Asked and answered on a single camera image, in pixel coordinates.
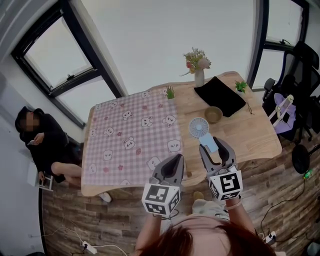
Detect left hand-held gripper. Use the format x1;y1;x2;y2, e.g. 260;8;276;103
141;153;186;217

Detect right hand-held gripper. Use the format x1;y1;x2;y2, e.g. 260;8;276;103
199;136;244;202

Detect light blue handheld fan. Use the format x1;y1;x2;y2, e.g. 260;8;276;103
188;117;220;154

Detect person's left forearm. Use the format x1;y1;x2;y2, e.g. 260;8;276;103
134;213;163;251

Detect person's right forearm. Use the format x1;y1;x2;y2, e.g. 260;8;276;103
224;199;257;233

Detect low wooden table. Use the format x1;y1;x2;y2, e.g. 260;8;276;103
80;71;283;198

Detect olive brown bowl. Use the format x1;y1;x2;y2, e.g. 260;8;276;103
204;106;224;125

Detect pink wrist band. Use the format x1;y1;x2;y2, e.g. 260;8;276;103
224;201;243;210

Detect person's beige trousers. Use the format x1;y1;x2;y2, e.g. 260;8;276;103
191;198;230;221

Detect pink checked bear tablecloth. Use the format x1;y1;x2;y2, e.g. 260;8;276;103
81;87;188;187

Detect small potted grass plant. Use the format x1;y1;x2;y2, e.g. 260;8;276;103
165;85;176;100

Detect white slipper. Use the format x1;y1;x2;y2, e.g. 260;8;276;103
98;191;113;203

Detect small potted leafy plant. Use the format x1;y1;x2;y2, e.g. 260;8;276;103
234;80;249;95

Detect white vase with flowers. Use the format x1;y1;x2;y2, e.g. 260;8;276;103
179;46;212;88

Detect white power adapter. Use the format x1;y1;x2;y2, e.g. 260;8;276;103
258;231;277;245

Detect white power strip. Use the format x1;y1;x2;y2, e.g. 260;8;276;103
81;240;97;255

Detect black office chair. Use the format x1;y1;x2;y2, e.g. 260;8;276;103
261;41;320;145

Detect white framed tablet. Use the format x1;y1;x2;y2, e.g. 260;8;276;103
37;174;55;193

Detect black-framed window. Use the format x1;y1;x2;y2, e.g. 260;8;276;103
11;0;311;130

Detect white flat box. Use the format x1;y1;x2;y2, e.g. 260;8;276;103
26;161;41;187

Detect black drawstring pouch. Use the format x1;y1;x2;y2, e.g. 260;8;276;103
193;76;256;118

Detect black floor cable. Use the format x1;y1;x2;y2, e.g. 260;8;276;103
258;177;308;233

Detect white floor cable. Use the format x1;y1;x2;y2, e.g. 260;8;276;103
29;226;130;256

